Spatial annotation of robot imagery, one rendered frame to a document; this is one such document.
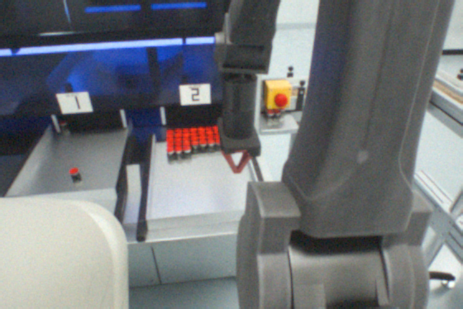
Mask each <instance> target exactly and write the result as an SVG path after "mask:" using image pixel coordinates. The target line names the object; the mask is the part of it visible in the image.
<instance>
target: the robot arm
mask: <svg viewBox="0 0 463 309"><path fill-rule="evenodd" d="M280 3H281V0H232V2H231V4H230V8H229V13H225V17H224V22H223V28H222V32H219V33H215V34H214V40H213V58H214V61H217V71H218V72H219V74H220V83H221V85H222V117H219V118H218V122H217V131H218V135H219V140H218V143H219V145H220V151H221V153H222V156H223V157H224V159H225V160H226V161H227V163H228V165H229V166H230V167H231V170H232V172H233V173H234V174H240V173H241V171H242V170H243V169H244V168H245V166H246V165H247V164H248V162H249V161H250V160H251V159H252V158H253V157H259V156H260V153H261V143H260V139H259V136H258V134H257V132H256V130H255V127H254V125H255V103H256V91H257V80H258V77H257V75H256V74H268V73H269V68H270V60H271V55H272V50H273V43H274V38H275V32H276V31H277V26H276V22H277V16H278V12H279V7H280ZM455 3H456V0H319V4H318V8H317V22H316V28H315V33H314V38H313V53H312V58H311V64H310V69H309V74H308V89H307V92H306V97H305V101H304V105H303V111H302V115H301V117H300V123H299V127H298V132H297V134H296V136H295V139H294V143H293V146H292V149H291V150H290V152H289V156H288V158H287V160H286V161H285V163H284V165H283V169H282V175H281V182H247V189H246V205H245V214H244V215H242V216H241V219H240V221H239V224H238V228H237V234H236V289H237V297H238V304H239V309H427V304H428V303H429V295H430V280H429V278H430V274H429V269H428V266H427V259H426V255H425V254H424V252H423V251H424V249H423V247H422V244H423V241H424V239H425V237H426V234H427V228H428V227H429V224H430V221H431V219H432V216H433V213H434V210H433V209H432V208H431V205H430V204H429V203H428V201H426V200H425V198H424V197H423V196H422V195H421V194H420V192H418V191H416V190H415V189H414V178H415V165H416V160H417V155H418V147H419V142H420V139H421V131H422V126H423V123H424V120H425V116H426V110H427V105H428V103H429V101H430V95H431V93H432V88H433V84H434V80H435V77H436V75H437V68H438V65H439V62H440V60H441V54H442V51H443V47H444V43H445V39H446V36H447V31H448V28H449V25H450V20H451V16H452V13H453V8H454V6H455ZM235 153H242V155H241V158H240V161H239V163H238V165H236V164H235V162H234V160H233V158H232V154H235Z"/></svg>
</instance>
